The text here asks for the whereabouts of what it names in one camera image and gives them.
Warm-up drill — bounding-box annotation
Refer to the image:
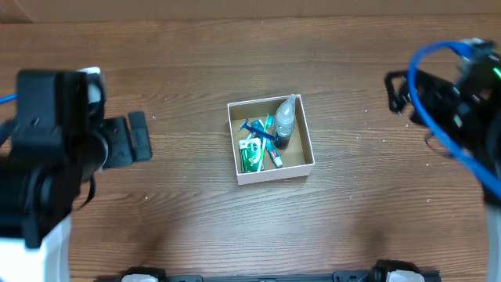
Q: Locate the right blue cable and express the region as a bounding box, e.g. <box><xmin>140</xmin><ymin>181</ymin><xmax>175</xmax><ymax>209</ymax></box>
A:
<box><xmin>406</xmin><ymin>40</ymin><xmax>501</xmax><ymax>201</ymax></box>

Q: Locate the blue disposable razor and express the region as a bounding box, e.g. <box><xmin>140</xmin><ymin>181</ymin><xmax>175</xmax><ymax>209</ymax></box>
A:
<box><xmin>238</xmin><ymin>118</ymin><xmax>275</xmax><ymax>141</ymax></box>

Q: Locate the Colgate toothpaste tube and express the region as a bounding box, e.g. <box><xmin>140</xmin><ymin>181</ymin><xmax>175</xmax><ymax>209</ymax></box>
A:
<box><xmin>251</xmin><ymin>116</ymin><xmax>283</xmax><ymax>168</ymax></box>

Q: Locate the green white toothbrush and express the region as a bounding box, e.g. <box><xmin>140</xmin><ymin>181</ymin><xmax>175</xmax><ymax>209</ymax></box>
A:
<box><xmin>258</xmin><ymin>114</ymin><xmax>271</xmax><ymax>172</ymax></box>

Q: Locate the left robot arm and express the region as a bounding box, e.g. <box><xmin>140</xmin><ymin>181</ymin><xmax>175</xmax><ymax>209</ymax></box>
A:
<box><xmin>1</xmin><ymin>112</ymin><xmax>152</xmax><ymax>281</ymax></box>

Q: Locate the clear bottle with dark liquid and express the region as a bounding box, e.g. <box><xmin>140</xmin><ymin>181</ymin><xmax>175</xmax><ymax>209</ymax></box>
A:
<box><xmin>274</xmin><ymin>94</ymin><xmax>296</xmax><ymax>150</ymax></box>

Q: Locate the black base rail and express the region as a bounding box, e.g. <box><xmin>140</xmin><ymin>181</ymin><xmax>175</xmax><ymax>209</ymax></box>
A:
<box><xmin>93</xmin><ymin>266</ymin><xmax>442</xmax><ymax>282</ymax></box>

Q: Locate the white cardboard box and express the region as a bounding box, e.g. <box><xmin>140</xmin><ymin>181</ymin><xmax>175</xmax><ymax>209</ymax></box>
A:
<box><xmin>227</xmin><ymin>95</ymin><xmax>315</xmax><ymax>185</ymax></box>

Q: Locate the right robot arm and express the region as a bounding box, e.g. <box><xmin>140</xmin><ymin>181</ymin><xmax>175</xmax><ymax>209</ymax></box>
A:
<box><xmin>384</xmin><ymin>67</ymin><xmax>500</xmax><ymax>281</ymax></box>

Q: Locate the green Dettol soap bar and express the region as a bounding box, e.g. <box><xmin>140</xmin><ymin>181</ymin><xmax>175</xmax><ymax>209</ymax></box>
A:
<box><xmin>238</xmin><ymin>135</ymin><xmax>265</xmax><ymax>173</ymax></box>

